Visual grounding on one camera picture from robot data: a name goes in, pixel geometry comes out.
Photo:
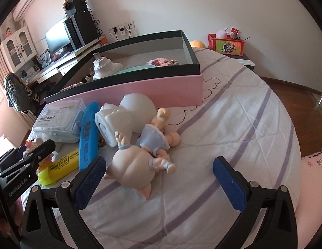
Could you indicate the white big-head figurine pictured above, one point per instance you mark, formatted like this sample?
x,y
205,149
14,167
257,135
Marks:
x,y
124,119

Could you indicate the black office chair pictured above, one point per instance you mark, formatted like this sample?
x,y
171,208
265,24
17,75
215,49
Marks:
x,y
39,93

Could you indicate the white wall sockets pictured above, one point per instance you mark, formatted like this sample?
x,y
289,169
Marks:
x,y
123,28

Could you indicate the pig figurine blue dress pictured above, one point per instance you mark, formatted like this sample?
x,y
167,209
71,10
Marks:
x,y
129,171

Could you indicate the beige curtain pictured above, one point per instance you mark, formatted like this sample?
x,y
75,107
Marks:
x,y
1,70

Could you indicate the white desk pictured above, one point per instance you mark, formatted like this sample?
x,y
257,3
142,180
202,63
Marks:
x,y
52,66

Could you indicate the pink plush toy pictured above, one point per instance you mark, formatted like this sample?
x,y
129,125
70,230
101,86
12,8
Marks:
x,y
222,33

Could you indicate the white glass-door cabinet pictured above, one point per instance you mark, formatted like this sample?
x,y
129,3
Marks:
x,y
15,46

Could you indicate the small doll red dress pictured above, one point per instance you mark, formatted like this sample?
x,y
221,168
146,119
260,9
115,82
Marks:
x,y
9,32

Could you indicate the pink hair clip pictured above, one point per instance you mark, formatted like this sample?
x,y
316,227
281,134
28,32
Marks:
x,y
31,143

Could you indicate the yellow highlighter pen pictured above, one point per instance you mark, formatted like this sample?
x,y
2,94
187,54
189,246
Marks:
x,y
62,164

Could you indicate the clear dental flosser box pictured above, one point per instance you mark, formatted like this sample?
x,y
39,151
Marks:
x,y
57,120

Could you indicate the blue highlighter pen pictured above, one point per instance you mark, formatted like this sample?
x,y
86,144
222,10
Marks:
x,y
88,134

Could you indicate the black computer tower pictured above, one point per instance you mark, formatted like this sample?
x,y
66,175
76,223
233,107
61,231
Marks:
x,y
83,28

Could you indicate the white air conditioner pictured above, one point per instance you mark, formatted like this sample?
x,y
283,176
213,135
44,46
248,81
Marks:
x,y
26,6

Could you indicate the white charger plug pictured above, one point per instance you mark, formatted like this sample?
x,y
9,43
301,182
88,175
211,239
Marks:
x,y
103,67

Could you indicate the small red card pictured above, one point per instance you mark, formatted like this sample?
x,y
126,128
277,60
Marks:
x,y
235,31

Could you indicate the pink block figurine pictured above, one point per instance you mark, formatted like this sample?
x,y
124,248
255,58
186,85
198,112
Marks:
x,y
163,61

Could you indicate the red storage box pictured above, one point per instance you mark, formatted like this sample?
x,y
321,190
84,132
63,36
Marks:
x,y
227,46

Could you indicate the black speaker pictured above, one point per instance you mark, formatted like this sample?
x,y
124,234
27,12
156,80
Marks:
x,y
75,5

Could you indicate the rose gold cylinder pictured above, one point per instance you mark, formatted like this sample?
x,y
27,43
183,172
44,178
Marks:
x,y
72,85

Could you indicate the dark skull print jacket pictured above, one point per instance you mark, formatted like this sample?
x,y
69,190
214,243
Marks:
x,y
17,93

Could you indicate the black computer monitor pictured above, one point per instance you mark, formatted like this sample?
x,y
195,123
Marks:
x,y
57,37

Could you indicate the yellow plush toy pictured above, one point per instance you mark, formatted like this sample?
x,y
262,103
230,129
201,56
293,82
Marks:
x,y
197,44

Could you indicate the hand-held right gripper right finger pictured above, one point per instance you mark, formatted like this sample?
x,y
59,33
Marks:
x,y
228,184

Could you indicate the pink printed cloth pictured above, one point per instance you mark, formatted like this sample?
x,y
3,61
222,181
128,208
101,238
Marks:
x,y
315,199

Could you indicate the blue white carton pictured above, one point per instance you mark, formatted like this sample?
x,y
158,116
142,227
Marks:
x,y
44,57

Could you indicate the pink cardboard box dark rim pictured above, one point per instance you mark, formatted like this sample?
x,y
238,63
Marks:
x,y
150,90

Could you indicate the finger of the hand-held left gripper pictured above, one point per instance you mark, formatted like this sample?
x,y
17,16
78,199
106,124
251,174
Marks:
x,y
41,151
13,155

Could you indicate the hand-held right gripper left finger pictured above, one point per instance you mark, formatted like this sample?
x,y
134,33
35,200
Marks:
x,y
91,184

